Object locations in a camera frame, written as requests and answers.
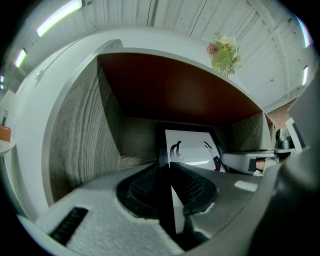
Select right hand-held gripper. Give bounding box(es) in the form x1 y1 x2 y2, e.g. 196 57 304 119
219 116 307 175

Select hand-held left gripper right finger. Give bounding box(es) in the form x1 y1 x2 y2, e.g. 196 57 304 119
169 161 266 249

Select orange wooden box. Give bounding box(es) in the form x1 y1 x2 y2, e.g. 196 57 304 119
0 124 12 142

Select white round pedestal table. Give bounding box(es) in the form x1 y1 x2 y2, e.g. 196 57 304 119
0 137 17 161

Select grey wooden desk shelf unit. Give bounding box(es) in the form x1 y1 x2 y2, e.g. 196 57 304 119
41 27 278 208

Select artificial flower bouquet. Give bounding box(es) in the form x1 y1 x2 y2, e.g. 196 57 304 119
202 31 244 77

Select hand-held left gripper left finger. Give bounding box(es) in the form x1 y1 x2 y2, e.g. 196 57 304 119
34 163 185 256

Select framed deer picture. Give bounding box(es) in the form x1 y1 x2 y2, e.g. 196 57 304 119
155 121 229 237

